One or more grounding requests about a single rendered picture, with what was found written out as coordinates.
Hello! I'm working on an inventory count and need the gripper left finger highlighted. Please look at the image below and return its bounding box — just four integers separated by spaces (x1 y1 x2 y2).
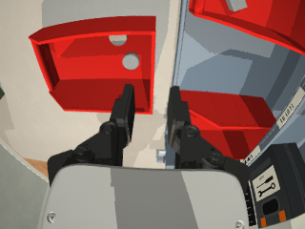
47 84 135 188

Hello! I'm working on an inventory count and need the grey rectangular block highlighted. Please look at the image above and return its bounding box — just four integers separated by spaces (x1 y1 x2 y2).
226 0 248 11

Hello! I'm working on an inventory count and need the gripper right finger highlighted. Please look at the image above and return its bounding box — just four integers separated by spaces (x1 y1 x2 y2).
167 86 250 197

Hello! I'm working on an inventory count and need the grey metal shelf rack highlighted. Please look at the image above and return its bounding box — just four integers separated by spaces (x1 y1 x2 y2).
172 0 305 167

